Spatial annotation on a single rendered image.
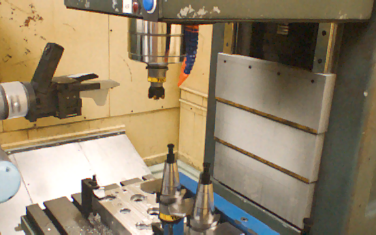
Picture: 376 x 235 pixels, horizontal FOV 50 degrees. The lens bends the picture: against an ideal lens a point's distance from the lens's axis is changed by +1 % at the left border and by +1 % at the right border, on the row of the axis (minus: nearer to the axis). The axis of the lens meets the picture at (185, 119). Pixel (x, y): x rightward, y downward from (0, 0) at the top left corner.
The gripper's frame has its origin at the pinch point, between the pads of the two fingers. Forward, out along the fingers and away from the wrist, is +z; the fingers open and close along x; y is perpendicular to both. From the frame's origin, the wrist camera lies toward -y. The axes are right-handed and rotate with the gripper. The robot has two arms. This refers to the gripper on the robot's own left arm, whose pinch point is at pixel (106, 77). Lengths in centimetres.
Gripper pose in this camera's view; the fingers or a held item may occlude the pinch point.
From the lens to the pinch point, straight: 100.2
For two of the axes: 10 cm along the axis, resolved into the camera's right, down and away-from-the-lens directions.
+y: -0.2, 9.5, 3.2
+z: 7.6, -1.9, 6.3
